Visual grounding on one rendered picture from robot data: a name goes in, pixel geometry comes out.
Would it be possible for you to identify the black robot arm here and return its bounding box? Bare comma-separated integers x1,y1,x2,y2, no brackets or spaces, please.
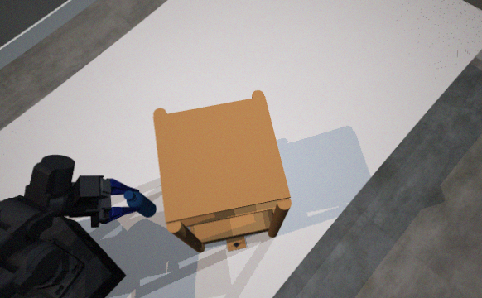
0,155,111,298

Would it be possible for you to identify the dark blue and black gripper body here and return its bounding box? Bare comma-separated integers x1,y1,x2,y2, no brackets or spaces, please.
65,190,112,228

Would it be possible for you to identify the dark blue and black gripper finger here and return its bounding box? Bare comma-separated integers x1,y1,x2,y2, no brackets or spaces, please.
110,179,139,195
106,207,141,224

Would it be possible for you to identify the blue bottle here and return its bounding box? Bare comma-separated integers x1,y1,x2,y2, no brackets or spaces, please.
123,190,157,218

